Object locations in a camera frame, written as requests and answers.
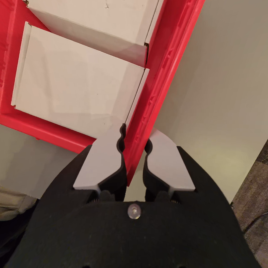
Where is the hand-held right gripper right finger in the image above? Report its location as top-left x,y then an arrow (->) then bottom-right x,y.
142,128 -> 196,202

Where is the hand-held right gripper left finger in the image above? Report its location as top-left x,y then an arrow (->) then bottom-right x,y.
73,123 -> 128,202

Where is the plain white cardboard box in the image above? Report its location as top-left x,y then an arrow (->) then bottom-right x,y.
11,21 -> 150,139

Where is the red plastic tray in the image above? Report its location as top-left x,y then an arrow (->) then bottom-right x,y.
0,0 -> 206,187

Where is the spotted white cardboard box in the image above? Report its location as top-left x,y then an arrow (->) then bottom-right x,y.
23,0 -> 165,68

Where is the person's beige trouser leg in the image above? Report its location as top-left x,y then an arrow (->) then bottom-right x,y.
0,184 -> 40,221

